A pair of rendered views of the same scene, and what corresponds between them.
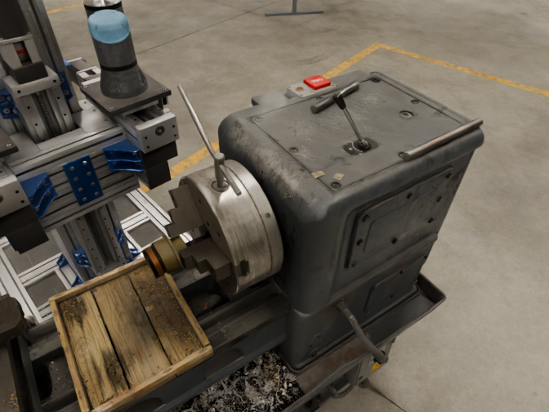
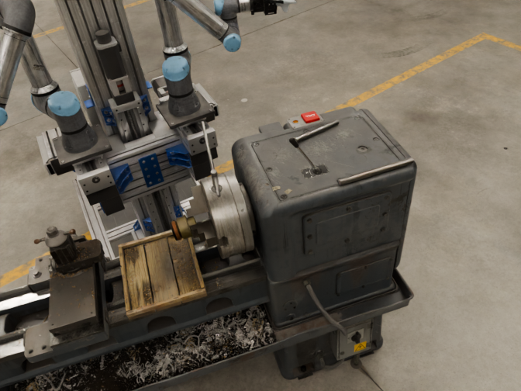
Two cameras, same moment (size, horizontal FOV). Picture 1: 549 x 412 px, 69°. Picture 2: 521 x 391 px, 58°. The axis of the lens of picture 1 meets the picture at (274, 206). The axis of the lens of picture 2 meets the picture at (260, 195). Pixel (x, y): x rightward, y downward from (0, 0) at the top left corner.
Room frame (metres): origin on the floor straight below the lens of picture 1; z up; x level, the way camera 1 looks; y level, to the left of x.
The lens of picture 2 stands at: (-0.44, -0.48, 2.35)
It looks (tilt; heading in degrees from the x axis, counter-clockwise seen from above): 43 degrees down; 22
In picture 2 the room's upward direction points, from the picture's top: 7 degrees counter-clockwise
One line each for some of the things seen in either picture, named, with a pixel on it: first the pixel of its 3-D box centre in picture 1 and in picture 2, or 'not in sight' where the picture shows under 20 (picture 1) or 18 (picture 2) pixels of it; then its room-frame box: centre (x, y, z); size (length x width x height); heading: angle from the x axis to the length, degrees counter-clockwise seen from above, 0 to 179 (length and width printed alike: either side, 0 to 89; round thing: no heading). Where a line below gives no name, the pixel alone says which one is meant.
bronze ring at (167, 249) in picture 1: (167, 255); (184, 227); (0.60, 0.25, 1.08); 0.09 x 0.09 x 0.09; 36
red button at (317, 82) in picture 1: (316, 83); (310, 117); (1.13, -0.12, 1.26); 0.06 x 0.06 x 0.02; 34
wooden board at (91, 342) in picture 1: (128, 325); (160, 269); (0.53, 0.36, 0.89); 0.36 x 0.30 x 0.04; 34
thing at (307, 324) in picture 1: (319, 297); (319, 282); (0.93, -0.19, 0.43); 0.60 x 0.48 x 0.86; 124
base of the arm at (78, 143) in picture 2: not in sight; (77, 133); (0.91, 0.87, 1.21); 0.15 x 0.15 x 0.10
